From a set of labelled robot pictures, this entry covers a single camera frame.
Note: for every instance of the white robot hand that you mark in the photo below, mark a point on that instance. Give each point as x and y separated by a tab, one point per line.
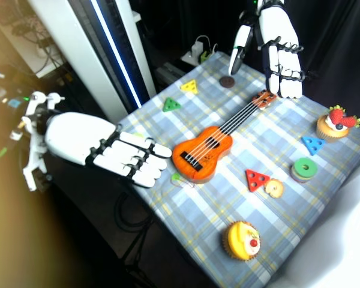
75	135
277	27

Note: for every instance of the orange toy ukulele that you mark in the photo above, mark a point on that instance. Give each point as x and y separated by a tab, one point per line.
198	153

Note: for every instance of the brown toy cookie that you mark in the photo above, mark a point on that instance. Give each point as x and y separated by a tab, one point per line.
227	81

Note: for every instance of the white column with blue stripe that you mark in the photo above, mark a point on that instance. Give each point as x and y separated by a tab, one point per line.
78	54

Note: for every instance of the white power strip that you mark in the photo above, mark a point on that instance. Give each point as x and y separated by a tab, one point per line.
195	51

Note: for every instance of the green triangle block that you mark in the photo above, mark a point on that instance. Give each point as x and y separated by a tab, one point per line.
171	105

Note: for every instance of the yellow triangle block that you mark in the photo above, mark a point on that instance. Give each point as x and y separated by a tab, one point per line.
189	87

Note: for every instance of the green toy sandwich cookie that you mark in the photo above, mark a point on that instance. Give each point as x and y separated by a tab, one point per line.
176	178

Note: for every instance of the strawberry toy cupcake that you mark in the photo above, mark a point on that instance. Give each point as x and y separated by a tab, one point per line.
330	129

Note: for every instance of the blue triangle block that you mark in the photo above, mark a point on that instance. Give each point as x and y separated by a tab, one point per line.
313	147

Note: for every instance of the red triangle block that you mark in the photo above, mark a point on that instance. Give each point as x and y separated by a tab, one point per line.
253	183

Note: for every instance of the blue plaid tablecloth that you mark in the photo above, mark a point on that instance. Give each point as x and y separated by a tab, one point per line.
228	207

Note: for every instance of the yellow fruit toy cupcake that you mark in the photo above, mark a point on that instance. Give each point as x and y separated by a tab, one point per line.
240	240

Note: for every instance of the white robot body shell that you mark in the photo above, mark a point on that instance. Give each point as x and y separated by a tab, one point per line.
333	246

